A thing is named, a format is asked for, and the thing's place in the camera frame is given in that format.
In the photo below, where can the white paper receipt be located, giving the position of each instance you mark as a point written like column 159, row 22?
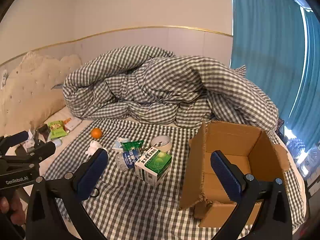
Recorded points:
column 30, row 136

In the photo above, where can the grey checked sheet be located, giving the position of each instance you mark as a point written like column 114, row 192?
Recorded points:
column 130, row 205

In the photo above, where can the light blue case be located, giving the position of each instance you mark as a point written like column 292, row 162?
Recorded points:
column 57, row 143

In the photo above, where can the person's left hand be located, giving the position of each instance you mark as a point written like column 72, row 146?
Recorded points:
column 17, row 207

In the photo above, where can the white rectangular device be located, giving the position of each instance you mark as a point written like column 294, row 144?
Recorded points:
column 75, row 123

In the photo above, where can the cream tufted headboard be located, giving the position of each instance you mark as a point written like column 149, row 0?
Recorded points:
column 37, row 92

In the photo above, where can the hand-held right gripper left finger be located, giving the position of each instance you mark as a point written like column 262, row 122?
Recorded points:
column 92, row 172

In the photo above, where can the small white toy figure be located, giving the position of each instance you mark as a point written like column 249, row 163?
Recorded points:
column 93, row 147

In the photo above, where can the blue floral tissue pack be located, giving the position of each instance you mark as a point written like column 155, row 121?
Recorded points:
column 117, row 145

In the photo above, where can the black packet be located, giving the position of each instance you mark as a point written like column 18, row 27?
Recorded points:
column 42, row 131

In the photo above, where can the blue curtain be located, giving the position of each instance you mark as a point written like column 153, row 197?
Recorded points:
column 313, row 67
column 262, row 55

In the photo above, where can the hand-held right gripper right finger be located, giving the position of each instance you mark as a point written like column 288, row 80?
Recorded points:
column 225, row 175

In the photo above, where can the white tape roll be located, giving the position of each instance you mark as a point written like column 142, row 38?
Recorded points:
column 165, row 147

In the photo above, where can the orange fruit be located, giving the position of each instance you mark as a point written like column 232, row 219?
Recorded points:
column 96, row 133

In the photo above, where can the brown cardboard box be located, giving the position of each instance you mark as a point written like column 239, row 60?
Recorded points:
column 200, row 160

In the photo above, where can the grey checked duvet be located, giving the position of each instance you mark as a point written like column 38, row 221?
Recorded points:
column 162, row 87

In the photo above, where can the green and white medicine box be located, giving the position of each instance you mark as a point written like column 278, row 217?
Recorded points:
column 155, row 163

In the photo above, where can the clear water bottle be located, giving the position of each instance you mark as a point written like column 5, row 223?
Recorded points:
column 125, row 161

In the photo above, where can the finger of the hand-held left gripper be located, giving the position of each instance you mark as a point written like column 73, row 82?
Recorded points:
column 45, row 148
column 20, row 136

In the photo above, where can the orange snack packet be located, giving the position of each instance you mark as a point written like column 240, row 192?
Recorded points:
column 67, row 122

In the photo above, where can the green snack packet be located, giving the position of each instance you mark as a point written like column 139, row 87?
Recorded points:
column 56, row 130

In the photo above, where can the clear plastic bag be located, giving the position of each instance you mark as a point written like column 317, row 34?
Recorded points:
column 300, row 155

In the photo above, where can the green foil packet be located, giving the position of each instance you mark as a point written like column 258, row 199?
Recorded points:
column 132, row 145

